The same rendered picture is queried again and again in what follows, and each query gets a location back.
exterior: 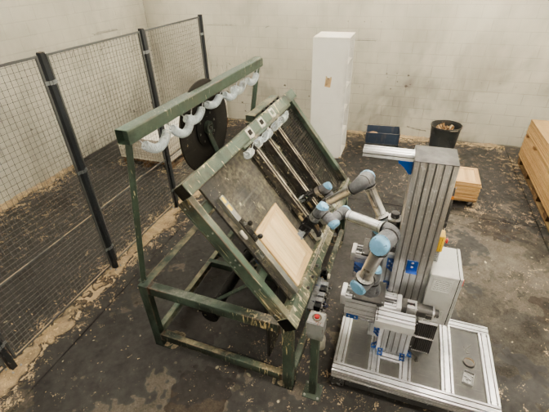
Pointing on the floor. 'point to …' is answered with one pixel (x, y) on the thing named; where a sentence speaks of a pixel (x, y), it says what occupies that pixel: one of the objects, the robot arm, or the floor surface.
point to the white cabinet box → (332, 87)
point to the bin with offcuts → (444, 133)
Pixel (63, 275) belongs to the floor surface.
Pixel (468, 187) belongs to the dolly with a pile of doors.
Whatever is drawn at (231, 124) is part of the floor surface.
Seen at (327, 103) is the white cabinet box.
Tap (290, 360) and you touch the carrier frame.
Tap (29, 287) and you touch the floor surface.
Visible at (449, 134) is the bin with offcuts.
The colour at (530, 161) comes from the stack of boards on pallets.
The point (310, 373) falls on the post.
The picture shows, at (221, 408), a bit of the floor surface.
